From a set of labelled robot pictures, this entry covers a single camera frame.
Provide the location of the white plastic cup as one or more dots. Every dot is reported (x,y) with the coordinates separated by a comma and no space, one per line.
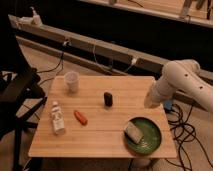
(72,81)

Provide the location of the white soap dispenser bottle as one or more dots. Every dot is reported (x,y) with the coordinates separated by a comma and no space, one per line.
(36,17)

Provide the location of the orange carrot toy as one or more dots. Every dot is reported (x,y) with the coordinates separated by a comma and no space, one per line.
(82,119)

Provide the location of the green plate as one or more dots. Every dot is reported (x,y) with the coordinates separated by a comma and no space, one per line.
(151,137)

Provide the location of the white glue bottle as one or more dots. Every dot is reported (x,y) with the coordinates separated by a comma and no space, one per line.
(57,119)

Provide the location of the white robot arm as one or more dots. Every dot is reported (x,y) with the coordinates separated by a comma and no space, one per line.
(180,75)

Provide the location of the wooden table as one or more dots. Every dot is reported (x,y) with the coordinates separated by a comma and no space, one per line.
(102,136)

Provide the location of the black eraser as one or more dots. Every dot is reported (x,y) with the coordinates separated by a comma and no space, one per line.
(108,99)

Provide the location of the grey sponge block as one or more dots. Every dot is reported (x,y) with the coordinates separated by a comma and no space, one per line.
(133,132)

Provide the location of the black chair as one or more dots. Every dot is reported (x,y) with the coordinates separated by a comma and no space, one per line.
(23,86)

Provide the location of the grey metal rail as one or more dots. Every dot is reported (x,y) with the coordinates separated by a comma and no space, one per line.
(151,40)

